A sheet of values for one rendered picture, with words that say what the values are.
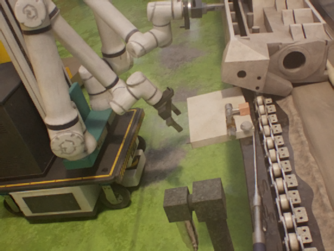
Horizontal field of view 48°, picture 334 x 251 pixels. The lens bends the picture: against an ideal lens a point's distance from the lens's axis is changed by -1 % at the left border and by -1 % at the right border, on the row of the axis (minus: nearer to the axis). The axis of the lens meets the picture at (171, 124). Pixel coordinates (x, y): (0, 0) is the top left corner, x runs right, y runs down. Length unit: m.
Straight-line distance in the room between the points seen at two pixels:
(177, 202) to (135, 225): 1.75
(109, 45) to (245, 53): 1.14
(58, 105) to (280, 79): 0.94
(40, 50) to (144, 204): 1.12
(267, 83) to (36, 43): 0.92
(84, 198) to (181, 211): 1.78
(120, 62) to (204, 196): 1.98
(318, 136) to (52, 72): 1.07
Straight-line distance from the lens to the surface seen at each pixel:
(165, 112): 1.82
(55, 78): 1.70
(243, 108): 1.33
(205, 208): 0.47
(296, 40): 1.48
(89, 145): 2.05
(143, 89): 1.77
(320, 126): 1.34
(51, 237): 2.43
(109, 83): 1.88
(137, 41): 1.80
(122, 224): 2.26
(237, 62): 1.38
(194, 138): 1.29
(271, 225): 1.02
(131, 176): 2.33
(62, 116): 1.77
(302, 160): 1.22
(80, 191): 2.20
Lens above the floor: 1.55
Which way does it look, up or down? 32 degrees down
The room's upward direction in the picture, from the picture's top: 18 degrees counter-clockwise
